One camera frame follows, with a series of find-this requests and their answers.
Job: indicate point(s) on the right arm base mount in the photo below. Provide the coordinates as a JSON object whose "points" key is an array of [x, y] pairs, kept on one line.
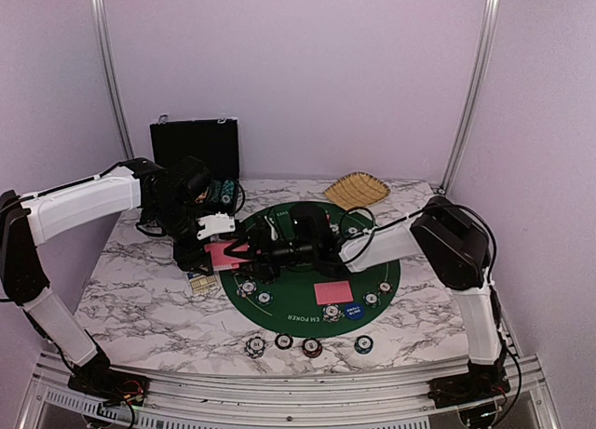
{"points": [[465, 388]]}

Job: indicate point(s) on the black poker chip case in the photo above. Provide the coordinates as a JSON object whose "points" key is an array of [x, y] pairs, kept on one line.
{"points": [[213, 141]]}

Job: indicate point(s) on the placed hundred chip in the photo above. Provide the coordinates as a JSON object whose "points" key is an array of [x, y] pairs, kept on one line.
{"points": [[385, 287]]}

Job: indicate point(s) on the placed ten chips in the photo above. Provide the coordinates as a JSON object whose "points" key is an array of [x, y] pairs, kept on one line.
{"points": [[331, 313], [334, 228], [246, 288]]}

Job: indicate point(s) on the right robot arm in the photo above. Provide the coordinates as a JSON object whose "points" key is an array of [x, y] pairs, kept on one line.
{"points": [[458, 245]]}

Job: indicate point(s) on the dealt card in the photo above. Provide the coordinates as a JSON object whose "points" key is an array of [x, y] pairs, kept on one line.
{"points": [[334, 292]]}

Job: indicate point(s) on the front aluminium rail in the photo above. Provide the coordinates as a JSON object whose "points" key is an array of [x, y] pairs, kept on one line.
{"points": [[388, 398]]}

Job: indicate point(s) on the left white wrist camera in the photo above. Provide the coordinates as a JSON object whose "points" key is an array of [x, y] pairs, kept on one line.
{"points": [[214, 224]]}

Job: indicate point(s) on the left aluminium frame post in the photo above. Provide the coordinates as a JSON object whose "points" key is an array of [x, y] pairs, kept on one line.
{"points": [[99, 14]]}

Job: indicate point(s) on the blue ten chip stack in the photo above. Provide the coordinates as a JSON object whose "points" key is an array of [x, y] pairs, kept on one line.
{"points": [[255, 347]]}

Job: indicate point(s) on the red-backed playing card deck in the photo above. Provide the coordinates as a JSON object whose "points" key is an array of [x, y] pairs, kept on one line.
{"points": [[220, 261]]}

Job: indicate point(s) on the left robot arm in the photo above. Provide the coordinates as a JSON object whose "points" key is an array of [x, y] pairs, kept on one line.
{"points": [[30, 221]]}

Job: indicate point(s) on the green chip row in case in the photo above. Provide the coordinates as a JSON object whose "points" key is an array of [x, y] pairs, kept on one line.
{"points": [[215, 192]]}

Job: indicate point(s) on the hundred chip front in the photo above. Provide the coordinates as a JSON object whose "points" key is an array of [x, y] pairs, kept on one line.
{"points": [[283, 341]]}

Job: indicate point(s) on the green fifty chip stack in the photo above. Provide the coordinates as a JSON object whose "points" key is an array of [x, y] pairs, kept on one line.
{"points": [[363, 344]]}

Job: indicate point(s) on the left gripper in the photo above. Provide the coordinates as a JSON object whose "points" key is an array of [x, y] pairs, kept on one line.
{"points": [[189, 257]]}

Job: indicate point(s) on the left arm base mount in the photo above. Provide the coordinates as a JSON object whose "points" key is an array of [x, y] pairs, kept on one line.
{"points": [[114, 387]]}

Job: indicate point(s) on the woven bamboo tray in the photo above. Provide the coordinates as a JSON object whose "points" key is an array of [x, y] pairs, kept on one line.
{"points": [[357, 189]]}

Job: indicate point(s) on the right aluminium frame post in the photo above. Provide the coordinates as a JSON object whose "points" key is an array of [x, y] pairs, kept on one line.
{"points": [[479, 71]]}

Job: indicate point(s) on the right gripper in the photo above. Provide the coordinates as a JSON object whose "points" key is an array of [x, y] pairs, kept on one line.
{"points": [[258, 239]]}

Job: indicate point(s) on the blue small blind button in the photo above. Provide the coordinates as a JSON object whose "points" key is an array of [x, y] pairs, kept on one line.
{"points": [[354, 311]]}

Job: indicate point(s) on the blue gold card box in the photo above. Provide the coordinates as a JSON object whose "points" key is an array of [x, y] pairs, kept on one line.
{"points": [[201, 283]]}

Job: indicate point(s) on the teal chip row in case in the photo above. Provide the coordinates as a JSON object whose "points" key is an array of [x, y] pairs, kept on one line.
{"points": [[228, 192]]}

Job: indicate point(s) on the aluminium frame post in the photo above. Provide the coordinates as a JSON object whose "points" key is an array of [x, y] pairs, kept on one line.
{"points": [[99, 14], [479, 71]]}

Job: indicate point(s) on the card deck in case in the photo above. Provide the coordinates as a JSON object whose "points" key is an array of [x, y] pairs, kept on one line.
{"points": [[201, 198]]}

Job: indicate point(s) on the round green poker mat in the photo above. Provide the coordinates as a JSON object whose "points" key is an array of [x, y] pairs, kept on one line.
{"points": [[294, 309]]}

